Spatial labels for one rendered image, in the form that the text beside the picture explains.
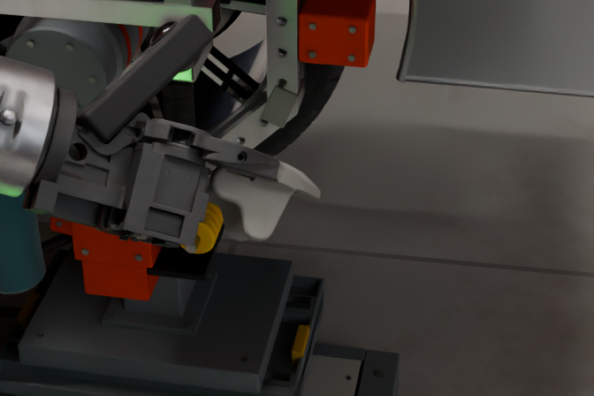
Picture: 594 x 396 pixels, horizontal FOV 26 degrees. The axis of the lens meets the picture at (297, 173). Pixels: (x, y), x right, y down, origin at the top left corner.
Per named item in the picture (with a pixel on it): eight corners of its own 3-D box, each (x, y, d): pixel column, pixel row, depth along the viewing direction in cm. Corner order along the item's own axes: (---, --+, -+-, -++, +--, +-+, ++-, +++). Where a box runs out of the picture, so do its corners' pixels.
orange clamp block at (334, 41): (307, 35, 170) (375, 41, 169) (296, 64, 164) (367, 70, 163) (308, -12, 166) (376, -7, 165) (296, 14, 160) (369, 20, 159)
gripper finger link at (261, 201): (303, 255, 96) (190, 225, 93) (321, 178, 97) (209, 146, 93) (322, 256, 93) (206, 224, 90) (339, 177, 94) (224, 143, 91)
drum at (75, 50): (161, 50, 174) (154, -46, 167) (114, 132, 157) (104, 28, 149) (61, 41, 176) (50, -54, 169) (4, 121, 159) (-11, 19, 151)
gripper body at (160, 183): (168, 248, 96) (11, 208, 91) (194, 138, 97) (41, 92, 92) (204, 249, 89) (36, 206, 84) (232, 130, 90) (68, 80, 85)
